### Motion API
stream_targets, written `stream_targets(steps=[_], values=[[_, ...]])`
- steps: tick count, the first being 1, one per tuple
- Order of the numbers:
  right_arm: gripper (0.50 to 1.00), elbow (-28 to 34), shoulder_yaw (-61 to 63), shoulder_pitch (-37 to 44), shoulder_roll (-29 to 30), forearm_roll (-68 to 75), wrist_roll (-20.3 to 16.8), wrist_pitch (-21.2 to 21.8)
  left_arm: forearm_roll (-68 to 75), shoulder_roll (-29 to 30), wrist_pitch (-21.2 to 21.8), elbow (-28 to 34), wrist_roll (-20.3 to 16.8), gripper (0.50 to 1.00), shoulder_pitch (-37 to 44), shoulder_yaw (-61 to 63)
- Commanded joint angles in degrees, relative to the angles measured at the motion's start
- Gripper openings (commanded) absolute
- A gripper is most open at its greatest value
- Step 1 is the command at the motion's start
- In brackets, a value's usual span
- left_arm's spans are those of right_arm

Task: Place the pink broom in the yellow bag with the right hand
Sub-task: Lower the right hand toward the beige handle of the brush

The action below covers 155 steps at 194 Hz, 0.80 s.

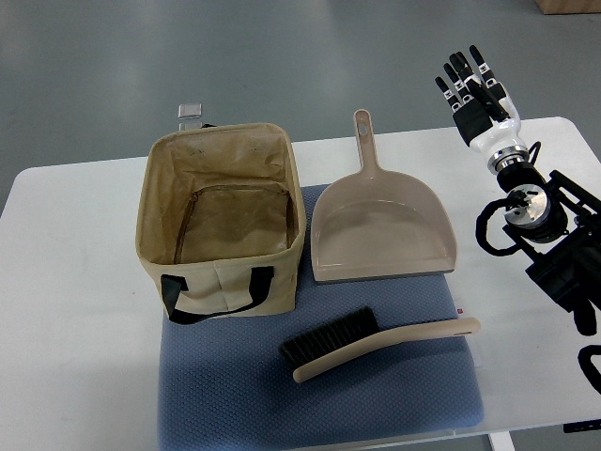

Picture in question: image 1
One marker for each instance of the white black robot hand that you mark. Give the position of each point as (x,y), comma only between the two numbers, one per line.
(482,110)

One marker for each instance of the pink hand broom black bristles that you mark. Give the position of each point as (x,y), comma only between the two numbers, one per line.
(356,334)

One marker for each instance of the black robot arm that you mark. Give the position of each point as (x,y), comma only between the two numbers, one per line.
(552,220)

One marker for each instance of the wooden box corner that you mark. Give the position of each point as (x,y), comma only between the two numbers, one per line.
(560,7)

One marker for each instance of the pink plastic dustpan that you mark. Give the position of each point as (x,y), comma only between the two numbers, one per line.
(379,223)

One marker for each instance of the black table control panel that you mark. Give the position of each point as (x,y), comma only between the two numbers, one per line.
(583,426)

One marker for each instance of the blue cushion mat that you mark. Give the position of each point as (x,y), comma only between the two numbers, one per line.
(225,386)

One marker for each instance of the yellow fabric bag black handle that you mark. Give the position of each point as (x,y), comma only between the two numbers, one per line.
(221,222)

